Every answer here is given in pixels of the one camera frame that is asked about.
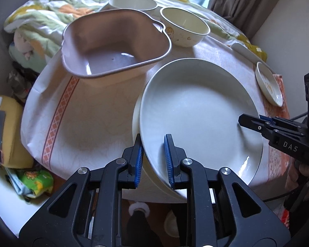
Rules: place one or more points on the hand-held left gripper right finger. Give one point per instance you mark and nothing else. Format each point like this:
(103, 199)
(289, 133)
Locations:
(168, 159)

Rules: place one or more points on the cartoon print cream bowl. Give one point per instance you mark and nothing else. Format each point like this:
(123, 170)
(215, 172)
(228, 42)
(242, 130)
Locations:
(185, 23)

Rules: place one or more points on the green printed bag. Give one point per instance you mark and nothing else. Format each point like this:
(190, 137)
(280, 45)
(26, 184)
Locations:
(36, 182)

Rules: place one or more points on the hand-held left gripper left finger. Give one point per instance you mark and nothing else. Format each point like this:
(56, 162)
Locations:
(138, 159)

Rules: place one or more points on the white orange patterned tablecloth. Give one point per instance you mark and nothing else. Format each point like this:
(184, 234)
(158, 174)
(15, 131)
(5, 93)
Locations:
(92, 113)

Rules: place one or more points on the floral blanket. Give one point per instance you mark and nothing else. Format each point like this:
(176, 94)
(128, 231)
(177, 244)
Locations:
(54, 5)

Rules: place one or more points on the dark patterned cloth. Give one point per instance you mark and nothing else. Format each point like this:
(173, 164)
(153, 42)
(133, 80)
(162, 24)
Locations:
(20, 82)

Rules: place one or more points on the cream plate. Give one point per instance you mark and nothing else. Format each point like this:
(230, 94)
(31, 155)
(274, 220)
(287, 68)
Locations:
(154, 181)

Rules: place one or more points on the white capped dark bottle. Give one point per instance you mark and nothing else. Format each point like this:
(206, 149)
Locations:
(139, 218)

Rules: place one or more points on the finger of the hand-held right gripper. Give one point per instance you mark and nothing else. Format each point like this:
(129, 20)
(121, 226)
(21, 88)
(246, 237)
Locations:
(252, 123)
(285, 126)

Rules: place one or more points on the red packet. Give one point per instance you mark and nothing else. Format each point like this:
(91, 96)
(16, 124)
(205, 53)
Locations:
(285, 217)

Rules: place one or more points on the plain white bowl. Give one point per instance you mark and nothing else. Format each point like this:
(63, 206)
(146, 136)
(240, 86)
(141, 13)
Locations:
(134, 2)

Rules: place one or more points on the brown curtain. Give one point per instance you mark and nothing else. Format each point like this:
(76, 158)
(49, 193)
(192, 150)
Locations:
(247, 2)

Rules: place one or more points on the pastel printed pillow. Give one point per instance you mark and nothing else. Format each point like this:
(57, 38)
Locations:
(25, 49)

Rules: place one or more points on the white rectangular plate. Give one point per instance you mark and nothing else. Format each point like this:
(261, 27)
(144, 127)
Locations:
(243, 51)

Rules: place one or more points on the large white plate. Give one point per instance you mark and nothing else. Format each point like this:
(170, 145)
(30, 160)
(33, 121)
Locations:
(203, 108)

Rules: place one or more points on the person's right hand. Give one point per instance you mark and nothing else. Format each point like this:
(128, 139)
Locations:
(308, 171)

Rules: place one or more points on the white cup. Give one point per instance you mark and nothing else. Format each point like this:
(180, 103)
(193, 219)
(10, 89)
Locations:
(171, 223)

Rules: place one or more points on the small printed saucer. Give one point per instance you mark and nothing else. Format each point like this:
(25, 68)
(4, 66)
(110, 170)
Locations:
(267, 82)

